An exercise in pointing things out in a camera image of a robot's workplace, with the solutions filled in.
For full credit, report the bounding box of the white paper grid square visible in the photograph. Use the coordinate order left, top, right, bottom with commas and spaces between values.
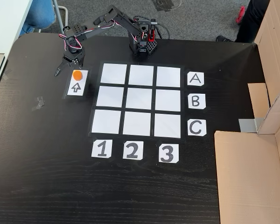
155, 89, 181, 112
126, 87, 153, 110
156, 66, 181, 88
100, 63, 127, 85
96, 86, 126, 108
128, 64, 154, 86
122, 111, 151, 136
154, 113, 182, 138
91, 109, 121, 134

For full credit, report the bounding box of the white arrow paper sheet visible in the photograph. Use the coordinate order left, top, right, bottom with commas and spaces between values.
67, 69, 89, 97

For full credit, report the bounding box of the person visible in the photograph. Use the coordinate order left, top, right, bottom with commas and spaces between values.
20, 0, 57, 36
216, 0, 271, 44

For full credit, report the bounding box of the white table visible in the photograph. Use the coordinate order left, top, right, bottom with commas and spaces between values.
0, 0, 34, 101

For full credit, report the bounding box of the black red bar clamp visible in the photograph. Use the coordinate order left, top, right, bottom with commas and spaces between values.
147, 20, 158, 43

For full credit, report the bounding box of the paper sheet number 1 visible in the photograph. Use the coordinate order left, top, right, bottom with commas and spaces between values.
91, 139, 112, 159

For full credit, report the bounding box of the paper sheet number 2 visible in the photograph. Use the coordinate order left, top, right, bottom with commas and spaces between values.
122, 140, 144, 160

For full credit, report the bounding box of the paper sheet letter A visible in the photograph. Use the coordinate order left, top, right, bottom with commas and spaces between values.
187, 71, 204, 87

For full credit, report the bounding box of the paper sheet number 3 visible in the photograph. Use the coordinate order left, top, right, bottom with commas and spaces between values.
158, 144, 179, 163

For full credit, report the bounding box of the paper sheet letter B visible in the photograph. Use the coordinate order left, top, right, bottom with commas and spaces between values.
188, 93, 206, 110

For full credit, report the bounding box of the paper sheet letter C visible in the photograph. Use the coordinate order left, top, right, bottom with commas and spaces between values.
187, 119, 207, 136

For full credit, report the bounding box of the red black toy robot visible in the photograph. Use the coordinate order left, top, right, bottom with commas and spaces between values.
235, 6, 246, 24

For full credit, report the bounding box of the grey tape strip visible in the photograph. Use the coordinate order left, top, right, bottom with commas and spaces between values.
238, 118, 264, 134

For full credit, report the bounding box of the brown cardboard screen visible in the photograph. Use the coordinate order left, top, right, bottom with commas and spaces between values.
214, 0, 280, 224

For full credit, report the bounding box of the grey metal chair frame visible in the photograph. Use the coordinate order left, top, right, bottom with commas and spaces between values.
51, 0, 69, 35

